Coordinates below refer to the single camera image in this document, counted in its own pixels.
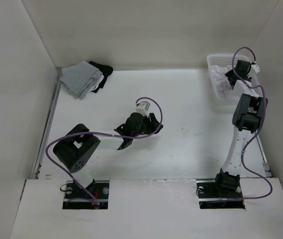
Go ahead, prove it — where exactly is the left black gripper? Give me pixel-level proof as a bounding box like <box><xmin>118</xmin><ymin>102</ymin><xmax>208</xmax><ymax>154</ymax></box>
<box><xmin>131</xmin><ymin>114</ymin><xmax>162</xmax><ymax>138</ymax></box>

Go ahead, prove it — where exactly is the white tank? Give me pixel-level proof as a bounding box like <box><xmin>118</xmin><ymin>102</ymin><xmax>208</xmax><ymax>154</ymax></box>
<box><xmin>92</xmin><ymin>75</ymin><xmax>104</xmax><ymax>91</ymax></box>
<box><xmin>211</xmin><ymin>65</ymin><xmax>239</xmax><ymax>100</ymax></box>

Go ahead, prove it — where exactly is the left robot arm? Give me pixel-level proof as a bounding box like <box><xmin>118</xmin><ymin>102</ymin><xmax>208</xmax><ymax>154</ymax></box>
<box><xmin>53</xmin><ymin>112</ymin><xmax>163</xmax><ymax>199</ymax></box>

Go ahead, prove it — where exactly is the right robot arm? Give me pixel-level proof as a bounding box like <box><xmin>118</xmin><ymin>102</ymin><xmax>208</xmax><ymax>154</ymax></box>
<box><xmin>212</xmin><ymin>60</ymin><xmax>268</xmax><ymax>197</ymax></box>

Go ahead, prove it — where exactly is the folded white tank top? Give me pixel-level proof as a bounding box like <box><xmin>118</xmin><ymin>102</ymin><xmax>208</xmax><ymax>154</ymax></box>
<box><xmin>92</xmin><ymin>75</ymin><xmax>104</xmax><ymax>91</ymax></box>

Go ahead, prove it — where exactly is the folded black tank top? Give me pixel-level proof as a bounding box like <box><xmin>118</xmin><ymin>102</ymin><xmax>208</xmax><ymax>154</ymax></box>
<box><xmin>89</xmin><ymin>61</ymin><xmax>113</xmax><ymax>93</ymax></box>

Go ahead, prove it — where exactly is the folded grey tank top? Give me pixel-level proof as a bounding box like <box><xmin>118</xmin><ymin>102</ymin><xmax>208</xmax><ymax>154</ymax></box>
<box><xmin>61</xmin><ymin>61</ymin><xmax>102</xmax><ymax>100</ymax></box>

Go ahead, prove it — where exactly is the white plastic basket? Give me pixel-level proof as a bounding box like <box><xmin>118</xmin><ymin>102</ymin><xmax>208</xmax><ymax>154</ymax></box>
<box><xmin>206</xmin><ymin>54</ymin><xmax>252</xmax><ymax>114</ymax></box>

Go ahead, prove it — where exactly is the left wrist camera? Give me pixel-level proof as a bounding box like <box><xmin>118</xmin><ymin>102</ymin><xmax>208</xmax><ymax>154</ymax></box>
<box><xmin>135</xmin><ymin>101</ymin><xmax>150</xmax><ymax>118</ymax></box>

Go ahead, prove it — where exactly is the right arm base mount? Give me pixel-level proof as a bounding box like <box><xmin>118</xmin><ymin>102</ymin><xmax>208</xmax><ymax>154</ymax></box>
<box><xmin>196</xmin><ymin>179</ymin><xmax>245</xmax><ymax>209</ymax></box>

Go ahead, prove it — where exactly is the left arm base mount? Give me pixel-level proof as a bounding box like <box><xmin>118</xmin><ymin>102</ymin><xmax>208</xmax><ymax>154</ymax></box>
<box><xmin>60</xmin><ymin>181</ymin><xmax>110</xmax><ymax>210</ymax></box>

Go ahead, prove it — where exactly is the right metal table rail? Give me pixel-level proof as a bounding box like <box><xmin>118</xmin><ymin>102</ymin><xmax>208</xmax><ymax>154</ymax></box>
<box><xmin>256</xmin><ymin>136</ymin><xmax>273</xmax><ymax>178</ymax></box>

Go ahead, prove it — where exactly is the metal table rail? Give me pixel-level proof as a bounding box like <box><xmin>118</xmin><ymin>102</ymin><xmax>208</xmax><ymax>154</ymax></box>
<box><xmin>30</xmin><ymin>67</ymin><xmax>62</xmax><ymax>179</ymax></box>
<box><xmin>256</xmin><ymin>136</ymin><xmax>273</xmax><ymax>178</ymax></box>

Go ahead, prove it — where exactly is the left metal table rail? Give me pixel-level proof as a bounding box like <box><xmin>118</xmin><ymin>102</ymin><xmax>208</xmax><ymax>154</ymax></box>
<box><xmin>30</xmin><ymin>67</ymin><xmax>62</xmax><ymax>179</ymax></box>

